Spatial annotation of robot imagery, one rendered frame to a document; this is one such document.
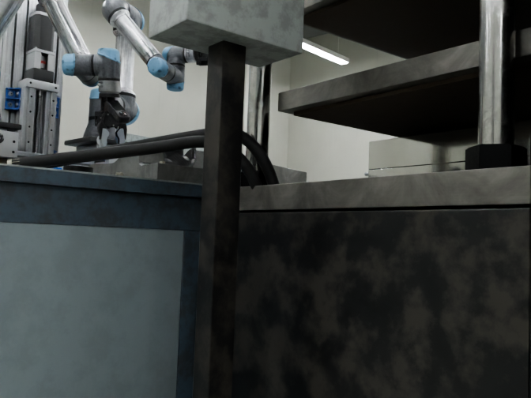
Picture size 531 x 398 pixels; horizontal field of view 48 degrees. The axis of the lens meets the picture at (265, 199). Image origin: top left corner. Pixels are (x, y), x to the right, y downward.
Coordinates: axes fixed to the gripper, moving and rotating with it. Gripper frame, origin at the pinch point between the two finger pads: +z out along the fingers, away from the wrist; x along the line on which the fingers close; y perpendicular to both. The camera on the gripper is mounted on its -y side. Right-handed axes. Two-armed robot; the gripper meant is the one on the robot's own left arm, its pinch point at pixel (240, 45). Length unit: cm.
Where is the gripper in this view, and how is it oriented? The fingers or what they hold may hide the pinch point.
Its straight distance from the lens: 258.6
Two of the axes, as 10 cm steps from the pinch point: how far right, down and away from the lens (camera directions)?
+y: 0.0, 10.0, 0.6
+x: -3.3, 0.6, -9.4
